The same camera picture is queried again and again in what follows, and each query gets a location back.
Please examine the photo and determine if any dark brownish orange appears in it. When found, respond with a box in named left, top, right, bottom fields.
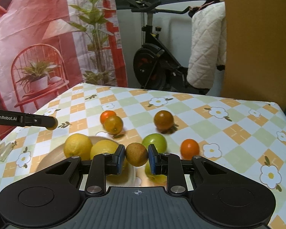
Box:
left=153, top=110, right=174, bottom=131

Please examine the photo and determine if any yellow lemon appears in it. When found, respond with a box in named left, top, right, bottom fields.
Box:
left=90, top=139, right=119, bottom=160
left=63, top=133, right=93, bottom=161

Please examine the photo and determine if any yellow-brown orange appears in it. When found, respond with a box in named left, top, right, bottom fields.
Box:
left=104, top=115, right=123, bottom=135

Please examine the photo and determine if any beige round plate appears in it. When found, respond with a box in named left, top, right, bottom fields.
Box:
left=35, top=136, right=137, bottom=187

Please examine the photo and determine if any black exercise bike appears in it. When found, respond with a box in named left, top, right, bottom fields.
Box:
left=128, top=0, right=219, bottom=95

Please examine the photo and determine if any yellow-green fruit on plate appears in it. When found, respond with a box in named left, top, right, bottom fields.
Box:
left=145, top=162, right=167, bottom=184

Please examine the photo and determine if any brown kiwi fruit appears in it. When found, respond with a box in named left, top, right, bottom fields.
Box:
left=125, top=143, right=148, bottom=167

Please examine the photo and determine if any white quilted blanket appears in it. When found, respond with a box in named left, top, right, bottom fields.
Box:
left=187, top=2, right=227, bottom=89

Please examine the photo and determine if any wooden board panel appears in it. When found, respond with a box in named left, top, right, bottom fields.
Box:
left=221, top=0, right=286, bottom=110

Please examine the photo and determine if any checkered floral tablecloth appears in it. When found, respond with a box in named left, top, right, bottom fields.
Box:
left=0, top=83, right=286, bottom=228

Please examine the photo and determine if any small orange tangerine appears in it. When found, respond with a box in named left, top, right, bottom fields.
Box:
left=180, top=139, right=200, bottom=160

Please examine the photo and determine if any green apple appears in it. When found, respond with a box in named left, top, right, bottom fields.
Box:
left=142, top=133, right=167, bottom=153

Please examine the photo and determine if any bright orange tangerine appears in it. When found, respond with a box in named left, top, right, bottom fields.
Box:
left=100, top=110, right=116, bottom=125

